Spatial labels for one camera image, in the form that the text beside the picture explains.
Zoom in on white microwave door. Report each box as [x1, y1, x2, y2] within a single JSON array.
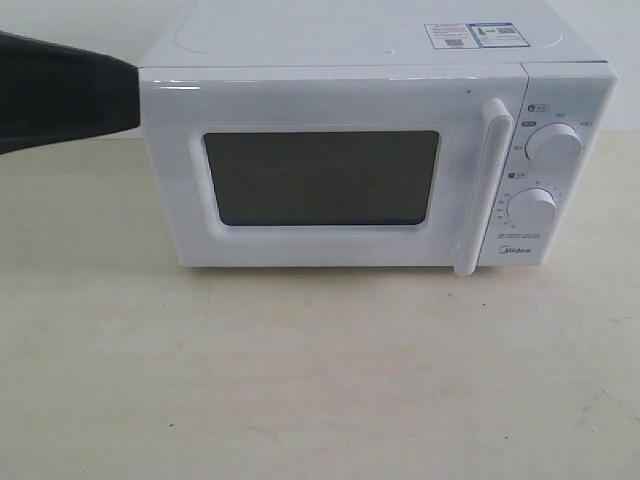
[[140, 64, 529, 276]]

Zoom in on white microwave oven body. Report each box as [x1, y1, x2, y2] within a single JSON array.
[[139, 1, 616, 268]]

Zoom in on white control knob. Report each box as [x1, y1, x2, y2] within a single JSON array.
[[506, 188, 557, 232], [525, 123, 583, 167]]

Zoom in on lower white control knob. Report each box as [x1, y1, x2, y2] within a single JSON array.
[[506, 188, 557, 232]]

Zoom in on upper white control knob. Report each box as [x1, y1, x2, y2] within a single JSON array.
[[525, 123, 583, 167]]

